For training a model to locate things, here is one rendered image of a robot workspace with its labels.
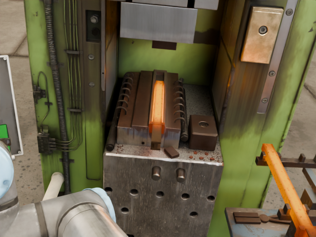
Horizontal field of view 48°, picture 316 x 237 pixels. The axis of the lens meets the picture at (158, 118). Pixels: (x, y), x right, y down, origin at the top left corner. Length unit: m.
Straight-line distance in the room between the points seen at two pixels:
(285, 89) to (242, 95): 0.14
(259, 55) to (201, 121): 0.28
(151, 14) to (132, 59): 0.59
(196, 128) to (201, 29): 0.49
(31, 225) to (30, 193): 1.73
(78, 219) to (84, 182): 0.92
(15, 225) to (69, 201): 0.09
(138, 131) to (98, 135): 0.25
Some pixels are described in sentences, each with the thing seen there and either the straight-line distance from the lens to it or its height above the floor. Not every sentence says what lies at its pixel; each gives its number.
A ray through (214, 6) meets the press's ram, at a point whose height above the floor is 1.38.
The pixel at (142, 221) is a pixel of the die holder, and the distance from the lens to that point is 1.30.
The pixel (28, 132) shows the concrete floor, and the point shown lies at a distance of 2.88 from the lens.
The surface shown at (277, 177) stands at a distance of 1.01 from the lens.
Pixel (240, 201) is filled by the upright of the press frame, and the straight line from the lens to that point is 1.53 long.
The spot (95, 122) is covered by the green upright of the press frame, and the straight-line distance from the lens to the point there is 1.29.
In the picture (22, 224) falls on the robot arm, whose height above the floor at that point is 1.14.
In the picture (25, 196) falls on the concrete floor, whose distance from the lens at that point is 2.33.
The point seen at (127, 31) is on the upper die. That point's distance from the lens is 0.97.
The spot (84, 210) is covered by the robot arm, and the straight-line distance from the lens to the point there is 0.58.
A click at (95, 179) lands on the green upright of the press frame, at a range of 1.46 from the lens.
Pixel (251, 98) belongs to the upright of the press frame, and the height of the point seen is 1.05.
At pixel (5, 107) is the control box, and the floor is 1.08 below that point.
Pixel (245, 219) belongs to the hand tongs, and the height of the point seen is 0.73.
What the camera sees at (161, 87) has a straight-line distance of 1.31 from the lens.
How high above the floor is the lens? 1.59
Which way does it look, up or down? 32 degrees down
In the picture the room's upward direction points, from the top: 6 degrees clockwise
